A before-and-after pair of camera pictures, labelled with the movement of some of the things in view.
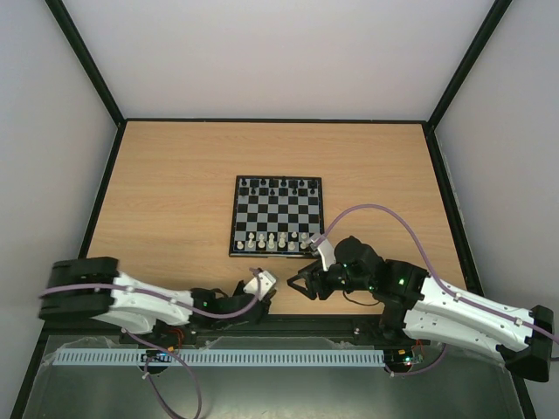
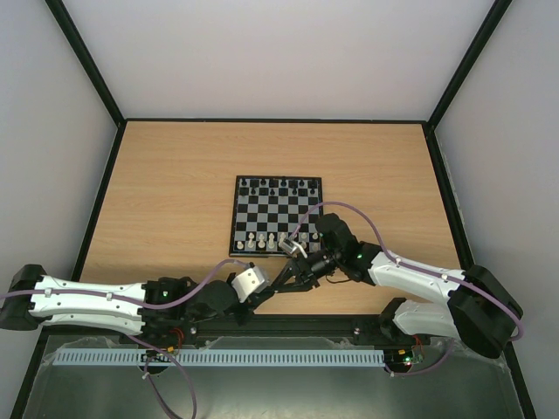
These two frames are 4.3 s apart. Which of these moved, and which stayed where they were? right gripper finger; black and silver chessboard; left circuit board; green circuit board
Moved: right gripper finger
Stayed: green circuit board; black and silver chessboard; left circuit board
